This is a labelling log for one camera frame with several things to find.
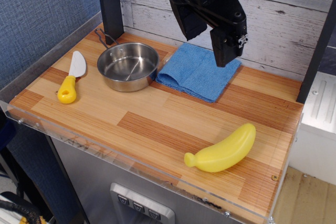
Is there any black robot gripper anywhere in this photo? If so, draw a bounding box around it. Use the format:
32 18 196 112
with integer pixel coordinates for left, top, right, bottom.
170 0 248 67

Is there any steel pan with wire handle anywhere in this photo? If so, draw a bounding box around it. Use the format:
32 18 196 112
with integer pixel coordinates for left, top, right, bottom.
94 28 160 92

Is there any yellow toy banana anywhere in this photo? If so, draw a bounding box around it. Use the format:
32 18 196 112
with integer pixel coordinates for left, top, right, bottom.
184 123 256 173

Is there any blue folded cloth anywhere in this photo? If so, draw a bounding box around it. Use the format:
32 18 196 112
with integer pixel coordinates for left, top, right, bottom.
156 43 241 103

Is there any steel cabinet with button panel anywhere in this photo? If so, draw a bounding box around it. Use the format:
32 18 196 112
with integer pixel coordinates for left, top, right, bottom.
49 134 253 224

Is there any black and yellow bag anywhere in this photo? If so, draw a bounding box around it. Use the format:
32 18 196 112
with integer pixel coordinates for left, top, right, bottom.
1 191 48 223

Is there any black right frame post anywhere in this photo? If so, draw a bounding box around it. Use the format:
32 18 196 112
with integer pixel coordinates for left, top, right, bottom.
296 0 335 104

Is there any black frame post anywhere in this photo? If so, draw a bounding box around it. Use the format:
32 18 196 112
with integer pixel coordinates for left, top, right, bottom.
296 0 335 104
100 0 124 40

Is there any black left frame post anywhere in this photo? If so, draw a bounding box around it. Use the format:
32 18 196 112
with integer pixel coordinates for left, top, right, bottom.
100 0 124 40

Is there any white aluminium rail block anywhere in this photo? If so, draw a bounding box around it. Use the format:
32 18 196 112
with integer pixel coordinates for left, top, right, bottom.
302 72 335 133

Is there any toy knife with yellow handle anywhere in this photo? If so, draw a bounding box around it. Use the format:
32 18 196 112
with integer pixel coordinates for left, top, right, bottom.
57 51 87 104

